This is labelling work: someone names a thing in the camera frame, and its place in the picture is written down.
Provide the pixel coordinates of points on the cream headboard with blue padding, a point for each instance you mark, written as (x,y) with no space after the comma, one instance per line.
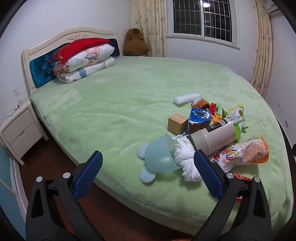
(39,67)

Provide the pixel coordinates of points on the clear plastic jar black label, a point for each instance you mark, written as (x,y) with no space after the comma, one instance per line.
(212,139)

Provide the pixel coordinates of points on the white tissue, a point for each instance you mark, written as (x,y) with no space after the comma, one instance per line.
(185,155)

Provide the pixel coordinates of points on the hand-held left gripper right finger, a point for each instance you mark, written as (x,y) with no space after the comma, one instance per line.
(208,176)

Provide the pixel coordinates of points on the red wrapper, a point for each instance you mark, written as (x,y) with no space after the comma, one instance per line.
(242,177)

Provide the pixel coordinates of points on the floral folded quilt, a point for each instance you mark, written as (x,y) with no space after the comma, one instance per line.
(92,54)
(87,70)

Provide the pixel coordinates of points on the floral cream curtain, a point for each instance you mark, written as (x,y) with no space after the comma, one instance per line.
(150,18)
(262,58)

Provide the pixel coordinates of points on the small brown plush toy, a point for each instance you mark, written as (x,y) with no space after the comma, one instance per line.
(201,102)

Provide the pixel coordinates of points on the white foam roll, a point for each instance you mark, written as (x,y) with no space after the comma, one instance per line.
(186,98)

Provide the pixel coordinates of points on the orange and white snack packet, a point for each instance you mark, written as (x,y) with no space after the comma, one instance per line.
(242,153)

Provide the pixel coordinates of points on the barred window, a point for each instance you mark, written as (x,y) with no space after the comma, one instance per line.
(198,18)

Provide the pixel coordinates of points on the white air conditioner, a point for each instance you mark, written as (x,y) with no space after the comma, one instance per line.
(274,9)

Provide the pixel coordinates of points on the blue snack packet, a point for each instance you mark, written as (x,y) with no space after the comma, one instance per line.
(198,115)

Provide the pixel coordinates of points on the large brown plush toy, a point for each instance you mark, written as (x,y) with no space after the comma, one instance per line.
(134,41)

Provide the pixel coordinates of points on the light blue eared cup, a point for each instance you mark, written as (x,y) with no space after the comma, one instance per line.
(159,155)

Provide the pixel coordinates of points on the green snack packet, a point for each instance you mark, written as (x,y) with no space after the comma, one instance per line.
(237,113)

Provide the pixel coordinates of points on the red folded blanket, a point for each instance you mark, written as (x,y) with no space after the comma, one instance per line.
(78,47)

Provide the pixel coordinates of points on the wooden box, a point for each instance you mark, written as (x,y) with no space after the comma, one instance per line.
(177,124)

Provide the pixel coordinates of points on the cream nightstand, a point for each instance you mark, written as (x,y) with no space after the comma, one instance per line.
(20,136)

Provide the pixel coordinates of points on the bed with green blanket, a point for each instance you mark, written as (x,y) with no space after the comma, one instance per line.
(115,92)

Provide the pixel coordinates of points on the small orange snack packet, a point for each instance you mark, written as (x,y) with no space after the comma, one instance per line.
(216,118)

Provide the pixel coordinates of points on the red toy blocks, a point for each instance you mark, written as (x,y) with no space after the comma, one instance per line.
(213,107)

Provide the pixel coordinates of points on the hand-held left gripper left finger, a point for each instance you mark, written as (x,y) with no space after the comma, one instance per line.
(89,176)

